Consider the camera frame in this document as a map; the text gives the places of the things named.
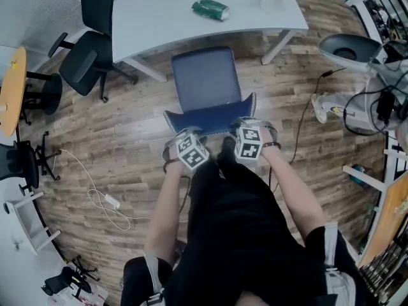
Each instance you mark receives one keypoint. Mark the person's left forearm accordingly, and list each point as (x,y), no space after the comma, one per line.
(165,209)

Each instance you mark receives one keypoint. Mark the black office chair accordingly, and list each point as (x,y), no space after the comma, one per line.
(86,56)

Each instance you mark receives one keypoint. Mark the white desk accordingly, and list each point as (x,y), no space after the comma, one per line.
(25,222)

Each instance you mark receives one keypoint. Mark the blue office chair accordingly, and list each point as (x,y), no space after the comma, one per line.
(204,75)

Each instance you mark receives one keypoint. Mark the person's right forearm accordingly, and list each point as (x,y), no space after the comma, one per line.
(296,196)

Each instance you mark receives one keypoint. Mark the black mesh chair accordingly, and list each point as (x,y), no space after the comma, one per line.
(25,164)

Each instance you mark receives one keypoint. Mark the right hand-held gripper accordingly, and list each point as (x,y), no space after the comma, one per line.
(248,145)

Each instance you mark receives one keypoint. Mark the person's right black shoe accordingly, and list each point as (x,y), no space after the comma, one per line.
(229,143)

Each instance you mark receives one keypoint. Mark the teal box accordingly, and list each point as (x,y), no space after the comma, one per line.
(360,174)

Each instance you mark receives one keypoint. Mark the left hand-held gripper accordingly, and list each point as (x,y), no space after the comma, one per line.
(191,151)

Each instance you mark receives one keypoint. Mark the wooden desk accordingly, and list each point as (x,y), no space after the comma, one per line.
(392,209)

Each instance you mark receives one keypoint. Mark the small yellow object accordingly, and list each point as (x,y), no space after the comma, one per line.
(12,64)

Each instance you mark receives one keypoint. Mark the green crushed can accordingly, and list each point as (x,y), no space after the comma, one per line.
(210,9)

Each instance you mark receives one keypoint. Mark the round wooden table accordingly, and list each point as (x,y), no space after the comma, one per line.
(12,91)

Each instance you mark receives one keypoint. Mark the person's black clothing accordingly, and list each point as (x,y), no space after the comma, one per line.
(242,228)

